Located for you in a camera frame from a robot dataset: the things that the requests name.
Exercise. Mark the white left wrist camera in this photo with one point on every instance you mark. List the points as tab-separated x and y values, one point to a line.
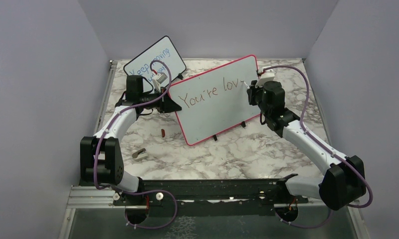
158	79

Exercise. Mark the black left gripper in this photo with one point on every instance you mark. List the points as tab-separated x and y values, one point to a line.
167	105

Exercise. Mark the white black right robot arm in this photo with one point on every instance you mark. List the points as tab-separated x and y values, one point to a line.
343	176

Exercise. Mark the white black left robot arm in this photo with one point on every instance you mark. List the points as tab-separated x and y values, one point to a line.
101	159

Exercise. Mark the black framed written whiteboard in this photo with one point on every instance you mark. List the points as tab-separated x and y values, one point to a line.
162	56

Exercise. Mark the pink framed whiteboard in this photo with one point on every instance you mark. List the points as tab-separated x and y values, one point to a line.
215	100

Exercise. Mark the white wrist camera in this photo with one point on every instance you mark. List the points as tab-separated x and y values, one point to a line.
158	79
265	74

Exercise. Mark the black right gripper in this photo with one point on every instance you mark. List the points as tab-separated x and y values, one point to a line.
252	91

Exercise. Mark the grey whiteboard eraser block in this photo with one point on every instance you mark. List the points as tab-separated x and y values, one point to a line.
140	154

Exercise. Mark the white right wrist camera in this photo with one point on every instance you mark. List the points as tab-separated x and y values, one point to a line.
265	74

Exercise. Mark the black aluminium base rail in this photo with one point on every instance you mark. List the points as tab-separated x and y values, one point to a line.
195	198

